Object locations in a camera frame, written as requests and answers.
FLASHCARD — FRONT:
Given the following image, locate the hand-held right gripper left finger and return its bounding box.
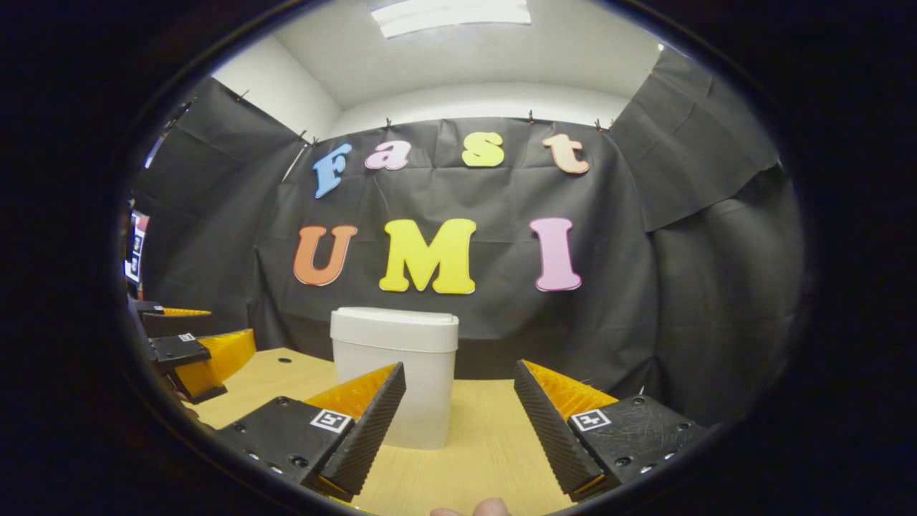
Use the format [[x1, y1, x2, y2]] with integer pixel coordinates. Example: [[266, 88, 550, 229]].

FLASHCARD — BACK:
[[215, 361, 407, 502]]

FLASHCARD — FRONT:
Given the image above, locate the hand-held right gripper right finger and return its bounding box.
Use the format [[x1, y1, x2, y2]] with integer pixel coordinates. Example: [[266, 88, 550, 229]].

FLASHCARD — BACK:
[[514, 359, 708, 502]]

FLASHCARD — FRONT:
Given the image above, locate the white desktop garbage bin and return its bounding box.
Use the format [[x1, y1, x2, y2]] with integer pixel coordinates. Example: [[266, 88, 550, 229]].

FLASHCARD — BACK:
[[330, 307, 460, 451]]

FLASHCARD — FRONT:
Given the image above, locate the wooden desktop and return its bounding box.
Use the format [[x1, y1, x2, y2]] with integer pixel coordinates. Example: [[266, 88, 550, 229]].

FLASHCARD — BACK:
[[183, 348, 624, 516]]

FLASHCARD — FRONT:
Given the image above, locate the computer monitor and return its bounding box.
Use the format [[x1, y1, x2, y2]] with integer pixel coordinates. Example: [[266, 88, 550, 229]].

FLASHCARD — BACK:
[[125, 209, 151, 285]]

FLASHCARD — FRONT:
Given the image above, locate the black backdrop cloth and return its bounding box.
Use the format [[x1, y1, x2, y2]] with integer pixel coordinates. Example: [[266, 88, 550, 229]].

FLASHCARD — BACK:
[[125, 47, 807, 431]]

